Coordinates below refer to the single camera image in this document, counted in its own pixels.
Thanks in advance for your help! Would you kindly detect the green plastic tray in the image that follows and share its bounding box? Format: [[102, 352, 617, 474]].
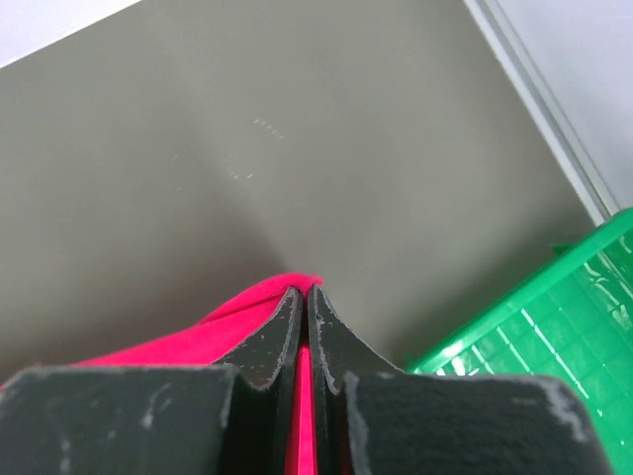
[[406, 209, 632, 474]]

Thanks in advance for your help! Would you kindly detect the magenta t shirt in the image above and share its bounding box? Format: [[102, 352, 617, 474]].
[[0, 272, 325, 475]]

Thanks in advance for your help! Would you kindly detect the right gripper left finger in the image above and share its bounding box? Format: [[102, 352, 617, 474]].
[[1, 288, 303, 474]]

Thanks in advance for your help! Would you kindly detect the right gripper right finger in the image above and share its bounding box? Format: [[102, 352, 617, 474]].
[[308, 286, 609, 474]]

